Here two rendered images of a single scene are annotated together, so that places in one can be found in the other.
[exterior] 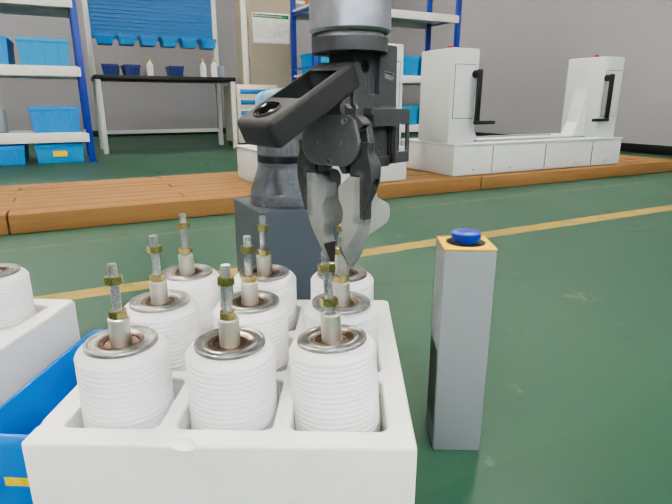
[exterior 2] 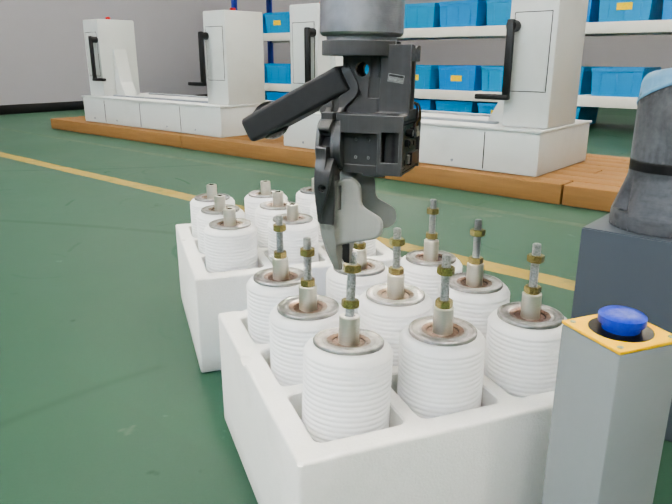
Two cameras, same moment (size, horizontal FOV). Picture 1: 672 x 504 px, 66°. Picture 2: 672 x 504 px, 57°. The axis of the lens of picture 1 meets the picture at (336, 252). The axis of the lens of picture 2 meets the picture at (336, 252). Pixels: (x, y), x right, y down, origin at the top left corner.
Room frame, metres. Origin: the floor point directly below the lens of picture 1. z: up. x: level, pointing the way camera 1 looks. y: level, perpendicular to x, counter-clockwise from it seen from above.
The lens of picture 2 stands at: (0.26, -0.55, 0.54)
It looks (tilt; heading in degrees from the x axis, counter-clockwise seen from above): 17 degrees down; 67
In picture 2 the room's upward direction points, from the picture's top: straight up
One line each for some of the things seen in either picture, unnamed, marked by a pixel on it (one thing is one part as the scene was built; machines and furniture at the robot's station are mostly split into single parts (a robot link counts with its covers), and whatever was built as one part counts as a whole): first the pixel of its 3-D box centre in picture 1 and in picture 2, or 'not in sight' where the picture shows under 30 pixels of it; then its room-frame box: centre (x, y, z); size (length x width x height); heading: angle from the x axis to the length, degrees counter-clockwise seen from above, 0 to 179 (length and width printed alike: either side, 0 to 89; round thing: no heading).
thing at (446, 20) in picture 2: not in sight; (471, 15); (3.65, 4.47, 0.90); 0.50 x 0.38 x 0.21; 27
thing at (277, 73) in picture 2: not in sight; (293, 73); (2.65, 6.48, 0.36); 0.50 x 0.38 x 0.21; 28
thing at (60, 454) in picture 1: (255, 411); (392, 405); (0.62, 0.11, 0.09); 0.39 x 0.39 x 0.18; 89
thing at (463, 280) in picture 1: (457, 345); (598, 481); (0.69, -0.18, 0.16); 0.07 x 0.07 x 0.31; 89
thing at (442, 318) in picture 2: (341, 293); (443, 320); (0.62, -0.01, 0.26); 0.02 x 0.02 x 0.03
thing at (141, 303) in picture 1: (159, 301); (359, 267); (0.62, 0.23, 0.25); 0.08 x 0.08 x 0.01
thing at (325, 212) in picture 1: (335, 212); (367, 216); (0.53, 0.00, 0.39); 0.06 x 0.03 x 0.09; 138
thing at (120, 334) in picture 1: (120, 331); (280, 268); (0.51, 0.23, 0.26); 0.02 x 0.02 x 0.03
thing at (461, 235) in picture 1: (465, 238); (621, 323); (0.69, -0.18, 0.32); 0.04 x 0.04 x 0.02
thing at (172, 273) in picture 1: (187, 272); (430, 258); (0.74, 0.23, 0.25); 0.08 x 0.08 x 0.01
